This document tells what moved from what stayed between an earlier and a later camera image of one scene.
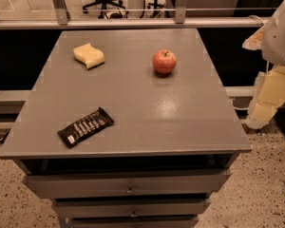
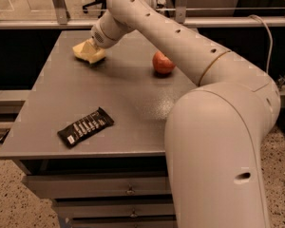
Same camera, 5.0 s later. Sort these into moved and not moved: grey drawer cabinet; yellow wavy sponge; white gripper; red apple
Moved: yellow wavy sponge; white gripper
Not moved: red apple; grey drawer cabinet
